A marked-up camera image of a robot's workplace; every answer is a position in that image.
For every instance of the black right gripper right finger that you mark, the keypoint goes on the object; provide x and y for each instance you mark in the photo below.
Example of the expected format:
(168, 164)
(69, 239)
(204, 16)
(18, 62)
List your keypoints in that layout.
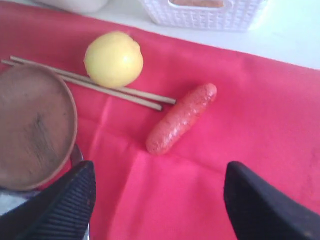
(258, 211)

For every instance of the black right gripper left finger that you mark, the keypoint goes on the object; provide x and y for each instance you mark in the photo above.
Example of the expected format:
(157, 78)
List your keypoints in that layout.
(62, 211)

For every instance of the fried chicken nugget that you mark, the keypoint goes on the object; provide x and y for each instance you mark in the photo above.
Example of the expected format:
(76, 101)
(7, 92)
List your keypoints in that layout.
(199, 3)

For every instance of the blue white milk carton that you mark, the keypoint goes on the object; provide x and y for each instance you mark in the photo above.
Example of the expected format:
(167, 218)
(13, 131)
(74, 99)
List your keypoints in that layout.
(12, 199)

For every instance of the red tablecloth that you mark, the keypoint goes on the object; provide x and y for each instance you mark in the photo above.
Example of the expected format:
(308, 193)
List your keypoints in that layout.
(266, 115)

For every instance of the brown round plate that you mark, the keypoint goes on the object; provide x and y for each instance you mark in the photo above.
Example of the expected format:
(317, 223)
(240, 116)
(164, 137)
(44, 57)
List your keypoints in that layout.
(38, 126)

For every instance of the red sausage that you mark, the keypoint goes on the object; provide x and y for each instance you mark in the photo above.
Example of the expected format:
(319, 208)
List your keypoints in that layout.
(180, 119)

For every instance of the lower wooden chopstick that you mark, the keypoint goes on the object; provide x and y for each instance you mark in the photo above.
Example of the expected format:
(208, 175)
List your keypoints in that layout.
(77, 79)

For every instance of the wooden chopstick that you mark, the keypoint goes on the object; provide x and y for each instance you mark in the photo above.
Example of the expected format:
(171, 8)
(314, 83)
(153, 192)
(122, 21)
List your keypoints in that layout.
(77, 79)
(133, 92)

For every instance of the upper wooden chopstick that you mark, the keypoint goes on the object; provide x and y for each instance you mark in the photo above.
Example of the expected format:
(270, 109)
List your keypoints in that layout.
(133, 92)

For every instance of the yellow lemon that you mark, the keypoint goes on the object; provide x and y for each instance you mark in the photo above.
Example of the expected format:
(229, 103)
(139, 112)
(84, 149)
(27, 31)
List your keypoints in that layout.
(113, 60)

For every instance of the white perforated plastic basket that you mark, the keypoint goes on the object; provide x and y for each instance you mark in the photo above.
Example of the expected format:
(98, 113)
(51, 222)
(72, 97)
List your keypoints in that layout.
(231, 16)

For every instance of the cream plastic bin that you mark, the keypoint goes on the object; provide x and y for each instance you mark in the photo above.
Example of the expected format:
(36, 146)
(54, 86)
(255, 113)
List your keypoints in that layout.
(75, 6)

